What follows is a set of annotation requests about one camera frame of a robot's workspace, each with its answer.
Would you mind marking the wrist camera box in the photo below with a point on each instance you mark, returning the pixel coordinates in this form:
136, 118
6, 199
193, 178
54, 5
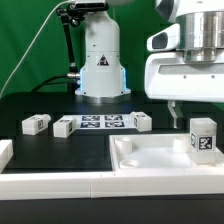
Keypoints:
166, 40

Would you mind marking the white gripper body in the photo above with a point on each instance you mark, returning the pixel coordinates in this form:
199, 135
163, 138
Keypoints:
168, 77

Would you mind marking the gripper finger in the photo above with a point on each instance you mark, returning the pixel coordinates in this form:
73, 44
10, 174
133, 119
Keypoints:
175, 110

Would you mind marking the white square table top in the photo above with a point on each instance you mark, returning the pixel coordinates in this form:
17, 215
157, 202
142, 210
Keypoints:
158, 152

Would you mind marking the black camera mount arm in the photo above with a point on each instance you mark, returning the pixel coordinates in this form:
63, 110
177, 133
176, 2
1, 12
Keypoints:
71, 16

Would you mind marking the white U-shaped obstacle fence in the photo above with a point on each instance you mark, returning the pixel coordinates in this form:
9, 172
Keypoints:
111, 183

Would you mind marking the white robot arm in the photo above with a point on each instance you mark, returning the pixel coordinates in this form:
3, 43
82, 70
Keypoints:
186, 59

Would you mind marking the white fiducial tag sheet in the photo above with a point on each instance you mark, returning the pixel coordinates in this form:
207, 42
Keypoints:
111, 121

